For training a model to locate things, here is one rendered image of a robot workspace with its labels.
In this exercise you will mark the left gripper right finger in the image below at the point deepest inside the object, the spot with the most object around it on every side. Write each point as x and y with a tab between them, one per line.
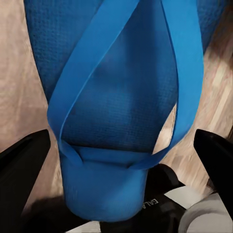
216	154

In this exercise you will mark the sandal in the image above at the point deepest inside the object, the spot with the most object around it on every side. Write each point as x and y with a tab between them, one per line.
112	72

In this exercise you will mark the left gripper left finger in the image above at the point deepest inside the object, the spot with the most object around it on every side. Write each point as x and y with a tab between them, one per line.
20	165

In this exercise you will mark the nightstand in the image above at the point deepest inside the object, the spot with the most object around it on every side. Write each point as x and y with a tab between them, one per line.
209	182

